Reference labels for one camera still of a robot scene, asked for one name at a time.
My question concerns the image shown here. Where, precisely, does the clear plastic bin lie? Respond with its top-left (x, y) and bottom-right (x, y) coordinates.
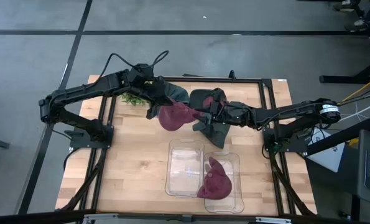
top-left (203, 151), bottom-right (246, 215)
top-left (164, 138), bottom-right (205, 198)

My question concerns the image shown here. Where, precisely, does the dark green baseball cap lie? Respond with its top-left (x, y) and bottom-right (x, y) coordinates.
top-left (192, 119), bottom-right (233, 150)
top-left (163, 81), bottom-right (190, 105)
top-left (188, 87), bottom-right (228, 110)

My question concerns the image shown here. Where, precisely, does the black desk bar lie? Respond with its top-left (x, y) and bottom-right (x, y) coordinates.
top-left (305, 117), bottom-right (370, 156)

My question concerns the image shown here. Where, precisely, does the person's shoe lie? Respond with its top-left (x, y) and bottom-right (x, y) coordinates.
top-left (333, 0), bottom-right (361, 12)
top-left (345, 17), bottom-right (369, 32)

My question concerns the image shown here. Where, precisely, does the black desk leg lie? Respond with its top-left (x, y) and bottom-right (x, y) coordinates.
top-left (319, 60), bottom-right (370, 85)

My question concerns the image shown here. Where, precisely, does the yellow cable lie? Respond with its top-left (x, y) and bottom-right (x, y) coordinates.
top-left (340, 79), bottom-right (370, 103)

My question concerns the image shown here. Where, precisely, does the black left wrist camera cable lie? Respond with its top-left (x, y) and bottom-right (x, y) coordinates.
top-left (93, 49), bottom-right (170, 86)

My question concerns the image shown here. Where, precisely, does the white laptop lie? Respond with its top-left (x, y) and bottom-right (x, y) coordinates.
top-left (307, 128), bottom-right (347, 174)

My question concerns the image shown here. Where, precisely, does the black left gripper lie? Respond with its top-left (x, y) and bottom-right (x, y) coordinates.
top-left (127, 77), bottom-right (175, 121)

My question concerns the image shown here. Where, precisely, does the black aluminium table frame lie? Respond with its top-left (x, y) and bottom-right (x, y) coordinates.
top-left (55, 70), bottom-right (318, 224)

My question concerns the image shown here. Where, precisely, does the small green potted plant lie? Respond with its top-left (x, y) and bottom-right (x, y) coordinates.
top-left (119, 92), bottom-right (150, 107)

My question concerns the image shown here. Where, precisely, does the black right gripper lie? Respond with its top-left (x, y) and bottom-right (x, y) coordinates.
top-left (192, 101), bottom-right (257, 132)

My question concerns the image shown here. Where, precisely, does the silver metal bracket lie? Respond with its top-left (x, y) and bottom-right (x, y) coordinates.
top-left (255, 217), bottom-right (292, 224)
top-left (83, 213), bottom-right (119, 224)

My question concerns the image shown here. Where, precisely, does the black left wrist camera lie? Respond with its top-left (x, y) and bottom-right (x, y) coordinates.
top-left (128, 63), bottom-right (155, 85)

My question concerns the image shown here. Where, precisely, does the white cable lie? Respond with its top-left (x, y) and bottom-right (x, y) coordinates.
top-left (338, 98), bottom-right (370, 123)

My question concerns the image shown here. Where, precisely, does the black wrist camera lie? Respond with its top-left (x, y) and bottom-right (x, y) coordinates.
top-left (128, 63), bottom-right (155, 85)
top-left (209, 98), bottom-right (228, 116)

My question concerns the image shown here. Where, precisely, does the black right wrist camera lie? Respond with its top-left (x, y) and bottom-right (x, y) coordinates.
top-left (209, 98), bottom-right (228, 116)

